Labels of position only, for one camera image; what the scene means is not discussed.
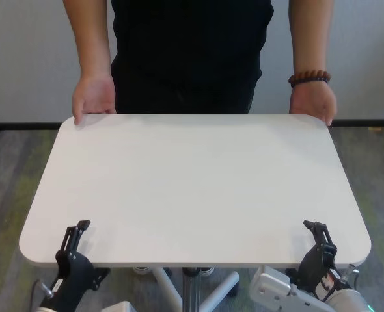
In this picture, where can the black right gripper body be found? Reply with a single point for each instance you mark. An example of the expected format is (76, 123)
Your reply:
(315, 269)

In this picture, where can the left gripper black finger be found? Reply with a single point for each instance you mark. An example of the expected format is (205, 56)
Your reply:
(100, 276)
(75, 237)

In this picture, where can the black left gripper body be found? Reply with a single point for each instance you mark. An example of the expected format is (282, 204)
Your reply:
(71, 279)

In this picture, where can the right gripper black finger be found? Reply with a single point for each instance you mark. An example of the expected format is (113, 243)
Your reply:
(319, 232)
(292, 275)

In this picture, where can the white rolling table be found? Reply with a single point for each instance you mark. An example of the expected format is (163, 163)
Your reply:
(192, 182)

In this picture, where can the person's left forearm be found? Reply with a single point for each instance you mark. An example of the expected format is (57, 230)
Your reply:
(312, 39)

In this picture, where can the person's right forearm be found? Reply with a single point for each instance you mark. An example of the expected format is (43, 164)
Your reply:
(91, 42)

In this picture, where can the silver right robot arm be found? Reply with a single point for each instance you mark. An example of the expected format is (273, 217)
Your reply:
(345, 302)

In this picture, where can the person's left hand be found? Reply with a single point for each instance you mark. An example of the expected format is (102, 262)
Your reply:
(314, 100)

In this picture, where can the person's right hand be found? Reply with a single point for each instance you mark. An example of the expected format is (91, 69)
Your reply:
(94, 96)

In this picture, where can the small yellow floor marker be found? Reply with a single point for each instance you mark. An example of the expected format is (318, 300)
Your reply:
(375, 129)

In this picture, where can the person in black shirt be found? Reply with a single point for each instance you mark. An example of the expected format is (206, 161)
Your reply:
(192, 55)

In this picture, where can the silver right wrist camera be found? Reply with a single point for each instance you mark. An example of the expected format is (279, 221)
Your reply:
(270, 286)

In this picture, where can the black wall baseboard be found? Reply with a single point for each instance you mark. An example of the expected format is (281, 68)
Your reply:
(29, 125)

